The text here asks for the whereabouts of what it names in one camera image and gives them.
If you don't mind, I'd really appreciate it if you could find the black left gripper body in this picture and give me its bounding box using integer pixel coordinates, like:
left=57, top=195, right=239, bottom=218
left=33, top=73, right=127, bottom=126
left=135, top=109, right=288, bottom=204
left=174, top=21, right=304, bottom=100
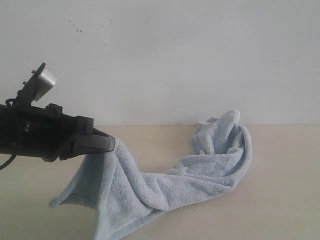
left=0, top=103, right=94, bottom=162

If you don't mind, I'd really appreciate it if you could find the light blue fluffy towel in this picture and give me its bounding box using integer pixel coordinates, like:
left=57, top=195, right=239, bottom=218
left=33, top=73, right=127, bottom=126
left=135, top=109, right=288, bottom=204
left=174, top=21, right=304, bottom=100
left=49, top=110, right=252, bottom=240

